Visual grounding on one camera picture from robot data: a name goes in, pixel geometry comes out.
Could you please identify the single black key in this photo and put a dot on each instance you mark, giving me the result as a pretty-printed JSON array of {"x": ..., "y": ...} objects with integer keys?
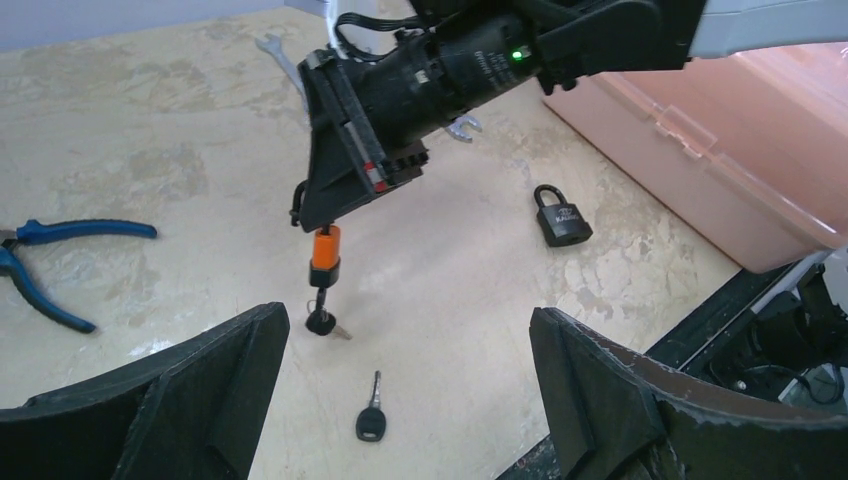
[{"x": 371, "y": 423}]

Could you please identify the orange black padlock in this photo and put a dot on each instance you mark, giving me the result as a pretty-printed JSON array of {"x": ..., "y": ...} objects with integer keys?
[{"x": 324, "y": 265}]

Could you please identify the large silver wrench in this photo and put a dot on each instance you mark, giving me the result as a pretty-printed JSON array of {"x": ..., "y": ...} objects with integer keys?
[{"x": 272, "y": 45}]

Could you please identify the black key bunch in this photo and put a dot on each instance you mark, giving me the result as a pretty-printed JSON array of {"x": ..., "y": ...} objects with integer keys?
[{"x": 321, "y": 322}]

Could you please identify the pink plastic toolbox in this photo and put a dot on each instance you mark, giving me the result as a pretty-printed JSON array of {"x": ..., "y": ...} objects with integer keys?
[{"x": 749, "y": 150}]

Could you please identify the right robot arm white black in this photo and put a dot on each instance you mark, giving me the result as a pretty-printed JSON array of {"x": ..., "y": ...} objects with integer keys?
[{"x": 369, "y": 113}]

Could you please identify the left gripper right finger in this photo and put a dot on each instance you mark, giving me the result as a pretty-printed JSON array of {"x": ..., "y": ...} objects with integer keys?
[{"x": 613, "y": 413}]

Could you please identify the blue handle pliers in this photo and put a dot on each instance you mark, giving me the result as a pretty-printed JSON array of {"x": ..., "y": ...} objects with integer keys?
[{"x": 56, "y": 267}]

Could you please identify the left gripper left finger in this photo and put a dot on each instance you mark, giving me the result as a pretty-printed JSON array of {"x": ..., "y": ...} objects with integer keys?
[{"x": 195, "y": 410}]

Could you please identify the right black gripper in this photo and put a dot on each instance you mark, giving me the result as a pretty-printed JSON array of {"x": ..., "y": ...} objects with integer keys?
[{"x": 348, "y": 164}]

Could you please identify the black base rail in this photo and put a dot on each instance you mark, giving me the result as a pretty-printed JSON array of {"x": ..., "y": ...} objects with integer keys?
[{"x": 780, "y": 336}]

